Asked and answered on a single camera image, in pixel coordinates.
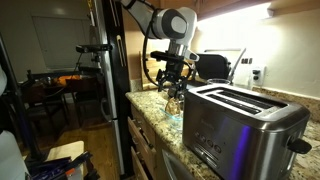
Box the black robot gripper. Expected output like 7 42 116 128
151 51 192 100

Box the toasted bread slice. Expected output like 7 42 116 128
165 98 181 115

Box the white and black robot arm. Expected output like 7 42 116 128
119 0 200 99

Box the stainless steel two-slot toaster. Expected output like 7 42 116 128
182 84 311 180

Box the wooden cutting board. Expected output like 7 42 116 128
140 52 188 90

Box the clear glass baking dish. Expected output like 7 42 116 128
160 108 183 131

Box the black panini press grill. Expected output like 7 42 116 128
186 54 231 89

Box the dark wooden dining table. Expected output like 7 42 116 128
20 68 104 134

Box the black refrigerator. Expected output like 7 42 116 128
94 0 134 179

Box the wall power outlet with plug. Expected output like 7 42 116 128
251 66 265 86

